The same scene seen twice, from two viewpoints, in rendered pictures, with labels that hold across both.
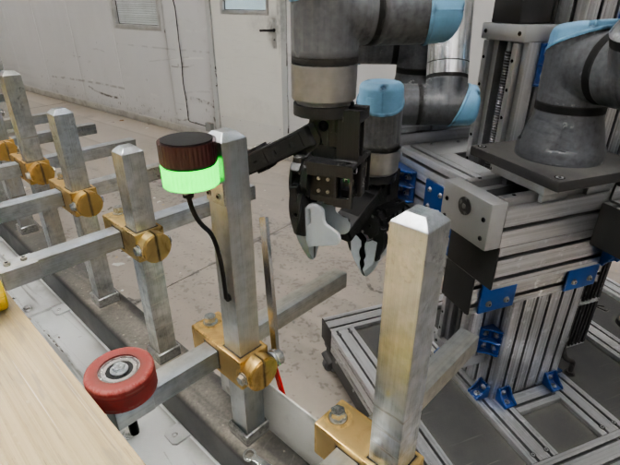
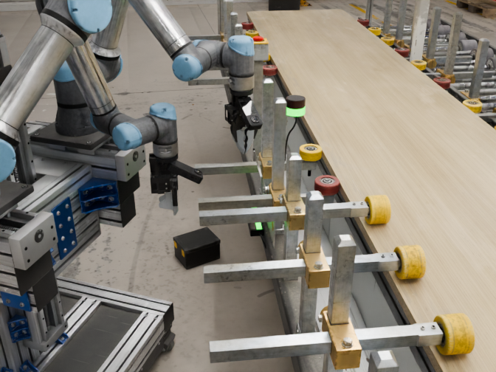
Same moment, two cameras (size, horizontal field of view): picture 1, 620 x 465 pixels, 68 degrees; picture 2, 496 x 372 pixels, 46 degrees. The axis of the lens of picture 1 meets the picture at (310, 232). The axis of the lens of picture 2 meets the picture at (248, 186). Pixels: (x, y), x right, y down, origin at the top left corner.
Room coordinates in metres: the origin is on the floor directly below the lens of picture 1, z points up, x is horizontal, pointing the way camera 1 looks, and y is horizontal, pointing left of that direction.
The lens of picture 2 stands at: (1.83, 1.08, 1.76)
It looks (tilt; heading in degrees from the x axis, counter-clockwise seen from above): 28 degrees down; 220
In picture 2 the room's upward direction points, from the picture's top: straight up
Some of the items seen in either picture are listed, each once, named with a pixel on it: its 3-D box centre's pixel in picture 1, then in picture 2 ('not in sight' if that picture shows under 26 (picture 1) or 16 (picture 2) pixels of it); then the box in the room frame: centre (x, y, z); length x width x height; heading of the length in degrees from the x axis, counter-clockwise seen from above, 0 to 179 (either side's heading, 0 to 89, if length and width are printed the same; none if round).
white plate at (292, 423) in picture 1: (272, 408); (268, 214); (0.49, 0.06, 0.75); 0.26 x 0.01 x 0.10; 46
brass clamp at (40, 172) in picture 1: (32, 167); (339, 335); (1.03, 0.65, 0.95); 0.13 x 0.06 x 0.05; 46
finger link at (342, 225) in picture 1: (328, 225); (237, 139); (0.56, -0.03, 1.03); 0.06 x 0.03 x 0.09; 66
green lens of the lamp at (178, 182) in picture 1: (190, 172); (294, 109); (0.46, 0.13, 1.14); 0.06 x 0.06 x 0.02
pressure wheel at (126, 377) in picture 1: (126, 399); (325, 195); (0.41, 0.23, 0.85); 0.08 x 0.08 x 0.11
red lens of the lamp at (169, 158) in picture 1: (187, 149); (295, 101); (0.46, 0.13, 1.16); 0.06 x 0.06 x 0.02
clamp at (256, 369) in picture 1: (232, 352); (279, 197); (0.51, 0.11, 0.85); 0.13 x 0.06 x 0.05; 46
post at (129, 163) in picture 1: (151, 280); (291, 229); (0.67, 0.27, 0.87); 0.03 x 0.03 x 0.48; 46
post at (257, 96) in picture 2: not in sight; (257, 114); (0.14, -0.28, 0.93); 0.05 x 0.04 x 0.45; 46
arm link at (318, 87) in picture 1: (325, 83); (240, 82); (0.55, -0.02, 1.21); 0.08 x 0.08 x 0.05
